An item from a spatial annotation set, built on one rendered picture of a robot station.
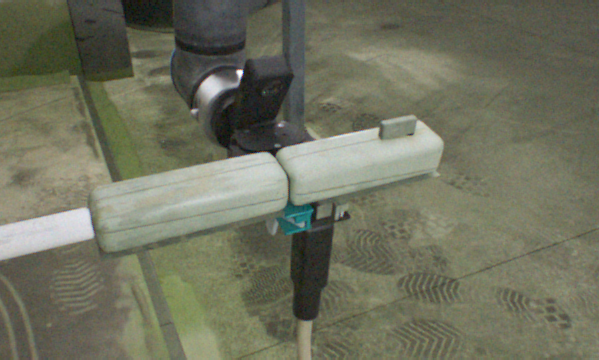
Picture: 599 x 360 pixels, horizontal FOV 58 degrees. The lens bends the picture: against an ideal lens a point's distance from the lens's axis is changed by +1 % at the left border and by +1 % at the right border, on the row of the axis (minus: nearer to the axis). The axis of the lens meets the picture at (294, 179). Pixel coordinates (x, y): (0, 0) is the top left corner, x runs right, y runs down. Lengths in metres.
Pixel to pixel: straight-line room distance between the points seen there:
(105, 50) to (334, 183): 1.79
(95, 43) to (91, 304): 1.26
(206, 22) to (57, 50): 1.53
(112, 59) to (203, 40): 1.54
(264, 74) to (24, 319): 0.76
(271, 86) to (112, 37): 1.67
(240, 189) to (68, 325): 0.71
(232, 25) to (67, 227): 0.35
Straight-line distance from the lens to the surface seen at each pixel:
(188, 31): 0.68
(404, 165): 0.49
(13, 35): 2.15
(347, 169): 0.46
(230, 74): 0.65
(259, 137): 0.56
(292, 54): 1.46
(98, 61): 2.19
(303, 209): 0.47
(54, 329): 1.09
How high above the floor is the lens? 0.79
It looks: 32 degrees down
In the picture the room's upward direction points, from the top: straight up
